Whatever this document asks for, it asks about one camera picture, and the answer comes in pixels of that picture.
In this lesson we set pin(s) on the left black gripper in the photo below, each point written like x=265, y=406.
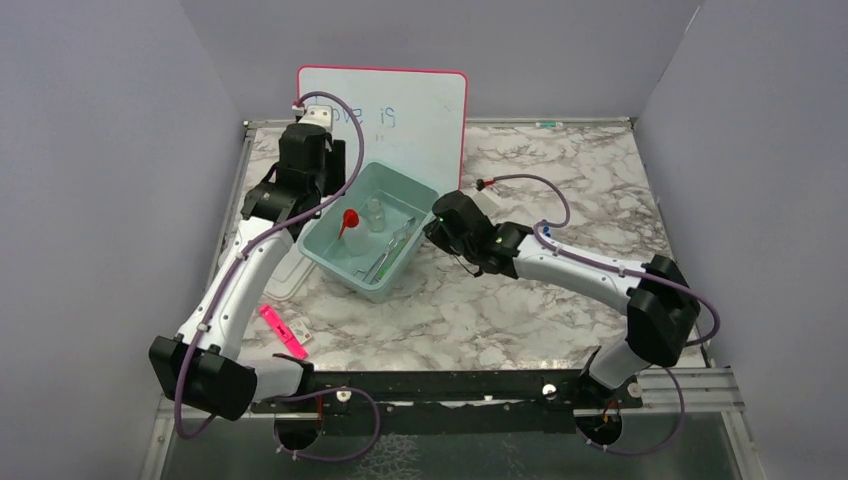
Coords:
x=333, y=159

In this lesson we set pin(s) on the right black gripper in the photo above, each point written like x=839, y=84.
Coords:
x=435, y=232

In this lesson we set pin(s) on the red cap wash bottle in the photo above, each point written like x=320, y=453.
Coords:
x=353, y=233

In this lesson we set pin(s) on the teal plastic bin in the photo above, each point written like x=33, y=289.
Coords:
x=402, y=197

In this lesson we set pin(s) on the white bin lid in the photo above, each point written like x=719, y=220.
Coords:
x=288, y=275

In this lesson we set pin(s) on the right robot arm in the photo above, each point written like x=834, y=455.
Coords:
x=652, y=296

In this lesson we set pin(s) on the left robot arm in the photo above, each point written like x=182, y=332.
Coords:
x=198, y=366

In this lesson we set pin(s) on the pink framed whiteboard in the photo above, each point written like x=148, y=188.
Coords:
x=413, y=120

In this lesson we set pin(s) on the pink highlighter marker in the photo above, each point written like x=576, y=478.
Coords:
x=294, y=335

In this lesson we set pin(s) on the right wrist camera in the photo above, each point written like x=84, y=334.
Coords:
x=485, y=197

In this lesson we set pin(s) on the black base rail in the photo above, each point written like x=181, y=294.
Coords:
x=353, y=403

